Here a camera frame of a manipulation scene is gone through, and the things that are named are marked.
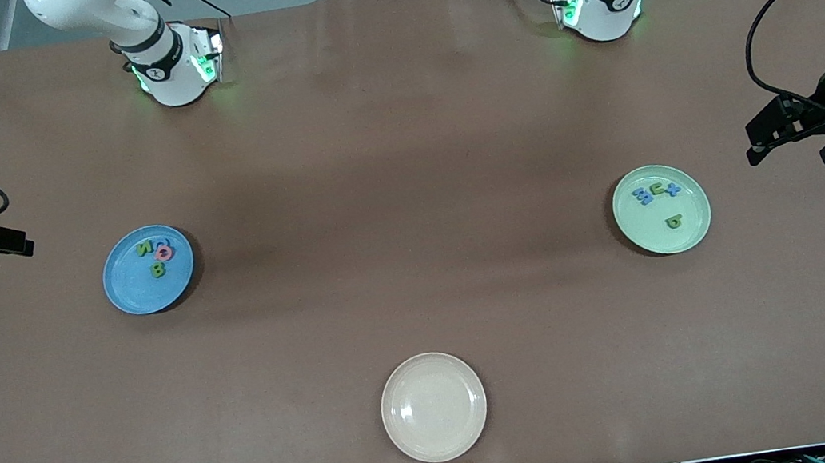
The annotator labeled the blue plate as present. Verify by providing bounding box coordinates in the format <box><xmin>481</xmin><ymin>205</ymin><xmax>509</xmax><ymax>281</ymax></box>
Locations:
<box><xmin>96</xmin><ymin>219</ymin><xmax>202</xmax><ymax>320</ymax></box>

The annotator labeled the light green plate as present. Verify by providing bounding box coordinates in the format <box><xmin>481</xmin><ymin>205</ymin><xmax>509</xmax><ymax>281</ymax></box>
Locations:
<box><xmin>607</xmin><ymin>158</ymin><xmax>716</xmax><ymax>262</ymax></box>

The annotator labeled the cream plate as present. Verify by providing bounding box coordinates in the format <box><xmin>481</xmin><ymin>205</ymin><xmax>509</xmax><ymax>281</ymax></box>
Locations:
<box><xmin>373</xmin><ymin>345</ymin><xmax>495</xmax><ymax>463</ymax></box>

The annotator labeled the base connector box green light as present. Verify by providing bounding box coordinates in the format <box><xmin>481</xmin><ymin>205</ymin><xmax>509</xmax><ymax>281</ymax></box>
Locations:
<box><xmin>549</xmin><ymin>0</ymin><xmax>588</xmax><ymax>30</ymax></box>
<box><xmin>186</xmin><ymin>23</ymin><xmax>229</xmax><ymax>85</ymax></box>

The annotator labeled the brown table cover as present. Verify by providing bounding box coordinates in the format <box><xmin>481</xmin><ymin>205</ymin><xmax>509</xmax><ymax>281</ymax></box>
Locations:
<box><xmin>0</xmin><ymin>0</ymin><xmax>825</xmax><ymax>463</ymax></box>

